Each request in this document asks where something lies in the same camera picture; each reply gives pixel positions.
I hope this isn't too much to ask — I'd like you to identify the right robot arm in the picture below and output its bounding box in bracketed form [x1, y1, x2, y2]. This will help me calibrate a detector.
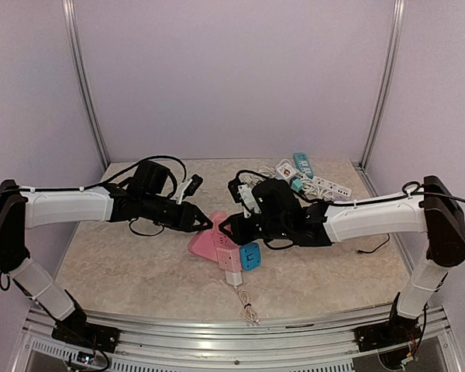
[219, 176, 465, 344]

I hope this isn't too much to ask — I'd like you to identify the white cartoon charger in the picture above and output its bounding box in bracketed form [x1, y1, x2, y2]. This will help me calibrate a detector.
[275, 162, 299, 182]

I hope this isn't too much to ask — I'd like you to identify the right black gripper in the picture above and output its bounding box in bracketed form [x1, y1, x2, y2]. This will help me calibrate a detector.
[218, 212, 289, 246]

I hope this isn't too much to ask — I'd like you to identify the aluminium post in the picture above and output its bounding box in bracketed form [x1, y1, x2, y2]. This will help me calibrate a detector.
[359, 0, 406, 173]
[62, 0, 110, 168]

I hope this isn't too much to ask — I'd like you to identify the aluminium front rail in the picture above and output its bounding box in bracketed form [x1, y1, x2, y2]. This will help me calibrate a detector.
[6, 305, 465, 371]

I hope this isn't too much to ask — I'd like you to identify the white power cord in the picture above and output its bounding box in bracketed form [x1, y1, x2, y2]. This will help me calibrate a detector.
[247, 165, 291, 185]

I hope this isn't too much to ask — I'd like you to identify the pink cube socket adapter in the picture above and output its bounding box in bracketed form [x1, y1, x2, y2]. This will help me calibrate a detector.
[216, 247, 242, 273]

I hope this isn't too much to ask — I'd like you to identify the mint green charger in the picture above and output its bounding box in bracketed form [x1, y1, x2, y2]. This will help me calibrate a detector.
[290, 177, 309, 194]

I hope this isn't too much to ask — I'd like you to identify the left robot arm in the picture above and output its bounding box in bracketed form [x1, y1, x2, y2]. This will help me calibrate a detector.
[0, 156, 213, 345]

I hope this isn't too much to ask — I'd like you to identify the right aluminium post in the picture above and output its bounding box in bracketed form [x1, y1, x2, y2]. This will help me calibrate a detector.
[359, 0, 406, 173]

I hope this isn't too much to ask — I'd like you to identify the blue square plug adapter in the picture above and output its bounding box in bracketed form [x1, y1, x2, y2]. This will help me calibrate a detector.
[239, 243, 262, 271]

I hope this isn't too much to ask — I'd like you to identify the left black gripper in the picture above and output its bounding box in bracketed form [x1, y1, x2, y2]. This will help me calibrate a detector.
[141, 192, 212, 232]

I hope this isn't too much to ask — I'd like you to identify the white power strip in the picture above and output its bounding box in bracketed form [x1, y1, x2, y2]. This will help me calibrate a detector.
[306, 176, 352, 198]

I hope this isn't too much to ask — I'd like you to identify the pink triangular power socket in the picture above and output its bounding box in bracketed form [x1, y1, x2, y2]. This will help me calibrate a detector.
[188, 211, 237, 268]

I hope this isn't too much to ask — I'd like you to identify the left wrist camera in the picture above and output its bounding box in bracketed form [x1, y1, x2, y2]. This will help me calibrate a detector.
[171, 174, 203, 205]

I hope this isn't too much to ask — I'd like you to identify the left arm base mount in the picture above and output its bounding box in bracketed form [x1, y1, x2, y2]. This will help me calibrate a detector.
[51, 323, 121, 353]

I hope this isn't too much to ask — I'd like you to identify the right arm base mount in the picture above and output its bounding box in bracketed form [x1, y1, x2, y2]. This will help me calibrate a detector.
[353, 322, 422, 353]

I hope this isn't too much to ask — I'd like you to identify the teal power strip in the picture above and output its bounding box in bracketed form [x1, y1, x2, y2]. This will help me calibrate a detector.
[293, 152, 314, 179]

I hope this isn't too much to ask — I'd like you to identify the pink usb cable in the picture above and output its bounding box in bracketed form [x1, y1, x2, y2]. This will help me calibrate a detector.
[232, 284, 263, 326]

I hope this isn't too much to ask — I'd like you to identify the left aluminium post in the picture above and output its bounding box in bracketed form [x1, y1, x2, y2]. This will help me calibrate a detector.
[62, 0, 110, 168]

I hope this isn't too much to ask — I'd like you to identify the thin black cable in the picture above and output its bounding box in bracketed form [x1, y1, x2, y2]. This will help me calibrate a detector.
[355, 231, 391, 255]

